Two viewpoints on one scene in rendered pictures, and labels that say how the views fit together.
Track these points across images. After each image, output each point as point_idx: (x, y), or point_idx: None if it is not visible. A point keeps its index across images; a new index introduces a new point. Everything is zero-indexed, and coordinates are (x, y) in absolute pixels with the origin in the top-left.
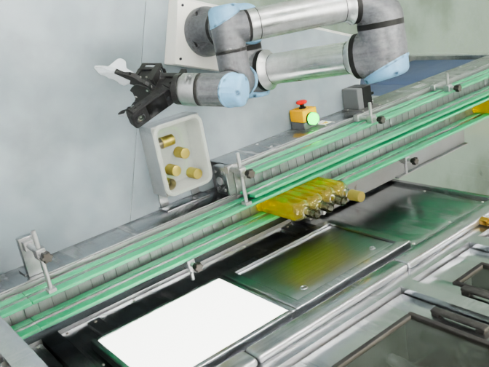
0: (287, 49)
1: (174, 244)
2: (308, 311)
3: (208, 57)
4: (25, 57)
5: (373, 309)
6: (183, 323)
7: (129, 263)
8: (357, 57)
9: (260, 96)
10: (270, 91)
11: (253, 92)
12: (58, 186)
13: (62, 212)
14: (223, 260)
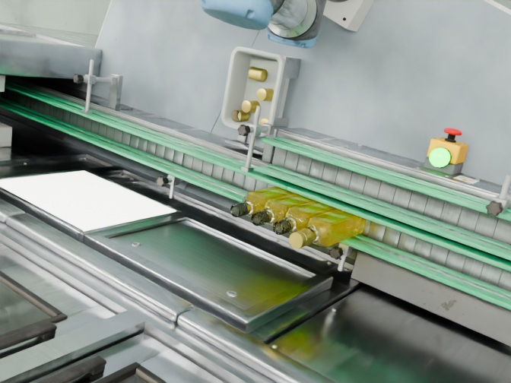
0: (482, 51)
1: (194, 164)
2: (79, 242)
3: (331, 1)
4: None
5: (87, 294)
6: (90, 194)
7: (157, 150)
8: None
9: (274, 40)
10: (423, 95)
11: (268, 31)
12: (176, 64)
13: (170, 87)
14: (244, 229)
